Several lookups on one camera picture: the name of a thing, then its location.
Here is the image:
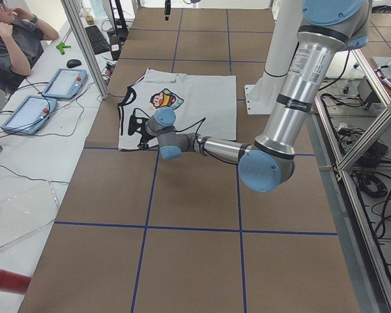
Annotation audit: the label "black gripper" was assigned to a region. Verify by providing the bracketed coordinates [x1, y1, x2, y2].
[128, 109, 150, 149]

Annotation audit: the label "grey cartoon print t-shirt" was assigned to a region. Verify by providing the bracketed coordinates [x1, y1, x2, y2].
[118, 68, 237, 150]

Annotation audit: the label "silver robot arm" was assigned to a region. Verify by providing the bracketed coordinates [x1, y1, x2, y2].
[127, 1, 372, 192]

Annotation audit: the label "upper blue teach pendant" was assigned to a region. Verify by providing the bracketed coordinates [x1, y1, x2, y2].
[42, 68, 87, 100]

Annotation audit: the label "blue teach pendant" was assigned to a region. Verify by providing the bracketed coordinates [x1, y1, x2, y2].
[1, 95, 57, 135]
[42, 68, 87, 100]

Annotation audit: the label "black computer mouse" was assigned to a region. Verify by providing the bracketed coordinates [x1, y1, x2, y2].
[66, 59, 82, 68]

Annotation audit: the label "black keyboard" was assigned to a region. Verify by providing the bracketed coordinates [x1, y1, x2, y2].
[85, 25, 110, 55]

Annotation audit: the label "blue tape grid lines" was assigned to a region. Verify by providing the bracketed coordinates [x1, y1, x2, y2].
[46, 8, 356, 312]

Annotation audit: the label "lower blue teach pendant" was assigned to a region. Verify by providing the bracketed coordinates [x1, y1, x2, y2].
[1, 95, 57, 135]

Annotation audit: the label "green plastic toy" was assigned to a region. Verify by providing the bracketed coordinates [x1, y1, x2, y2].
[56, 42, 71, 55]

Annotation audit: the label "seated person grey shirt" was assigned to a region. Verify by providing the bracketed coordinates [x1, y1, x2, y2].
[0, 1, 59, 93]

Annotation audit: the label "clear plastic bag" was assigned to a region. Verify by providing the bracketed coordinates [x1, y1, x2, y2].
[0, 183, 59, 252]

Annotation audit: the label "red cylinder bottle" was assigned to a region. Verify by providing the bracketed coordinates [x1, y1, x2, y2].
[0, 269, 31, 295]

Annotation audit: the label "aluminium frame post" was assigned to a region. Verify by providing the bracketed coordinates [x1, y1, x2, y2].
[61, 0, 109, 100]

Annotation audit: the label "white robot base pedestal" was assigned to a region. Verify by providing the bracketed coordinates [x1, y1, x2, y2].
[244, 0, 303, 115]

